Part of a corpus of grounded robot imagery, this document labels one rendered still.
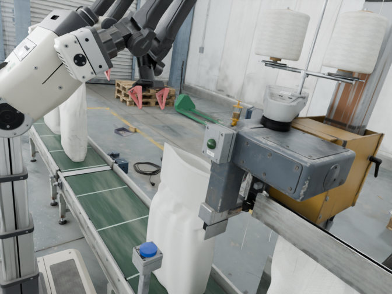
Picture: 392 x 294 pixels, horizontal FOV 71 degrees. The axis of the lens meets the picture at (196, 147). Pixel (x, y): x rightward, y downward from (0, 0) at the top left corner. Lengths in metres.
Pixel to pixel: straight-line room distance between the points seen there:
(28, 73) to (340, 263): 1.05
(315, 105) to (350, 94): 5.34
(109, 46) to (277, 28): 0.55
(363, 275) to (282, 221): 0.24
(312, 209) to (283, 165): 0.36
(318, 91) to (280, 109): 5.64
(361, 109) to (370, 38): 0.29
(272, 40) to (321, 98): 5.41
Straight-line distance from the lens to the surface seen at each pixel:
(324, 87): 6.39
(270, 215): 0.93
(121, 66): 8.79
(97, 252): 1.82
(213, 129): 0.74
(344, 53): 0.91
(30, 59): 1.02
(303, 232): 0.88
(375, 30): 0.93
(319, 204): 0.99
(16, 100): 1.10
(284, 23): 1.03
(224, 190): 0.82
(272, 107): 0.82
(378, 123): 6.00
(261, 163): 0.71
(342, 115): 1.14
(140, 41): 0.92
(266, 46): 1.03
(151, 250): 1.01
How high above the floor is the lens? 1.53
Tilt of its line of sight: 20 degrees down
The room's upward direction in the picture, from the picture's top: 10 degrees clockwise
